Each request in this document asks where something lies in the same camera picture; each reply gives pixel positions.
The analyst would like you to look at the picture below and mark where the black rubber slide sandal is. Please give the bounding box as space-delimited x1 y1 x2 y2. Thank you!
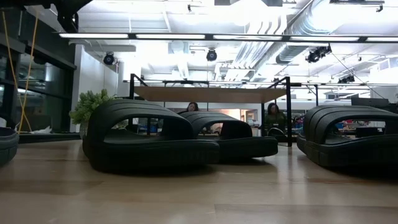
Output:
296 105 398 177
0 126 20 167
179 111 279 163
82 98 221 173

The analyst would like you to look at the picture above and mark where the black office chair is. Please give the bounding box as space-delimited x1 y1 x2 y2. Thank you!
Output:
267 126 289 144

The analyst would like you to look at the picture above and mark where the green succulent in patterned pot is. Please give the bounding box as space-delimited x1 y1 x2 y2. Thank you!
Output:
68 88 129 140

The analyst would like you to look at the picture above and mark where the white crumpled bag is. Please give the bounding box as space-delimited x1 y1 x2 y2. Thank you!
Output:
29 126 53 135

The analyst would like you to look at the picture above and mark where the black monitor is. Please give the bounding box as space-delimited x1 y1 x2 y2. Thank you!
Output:
351 97 398 113

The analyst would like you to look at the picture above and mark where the wooden shelf with black frame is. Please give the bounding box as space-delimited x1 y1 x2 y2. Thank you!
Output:
129 73 294 147

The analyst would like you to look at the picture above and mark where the corrugated ventilation duct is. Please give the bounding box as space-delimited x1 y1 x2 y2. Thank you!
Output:
275 0 336 65

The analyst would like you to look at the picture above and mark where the black aluminium rig frame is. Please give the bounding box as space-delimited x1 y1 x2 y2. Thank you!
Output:
18 132 82 144

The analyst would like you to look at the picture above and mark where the yellow cable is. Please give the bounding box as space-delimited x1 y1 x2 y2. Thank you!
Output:
1 11 40 133

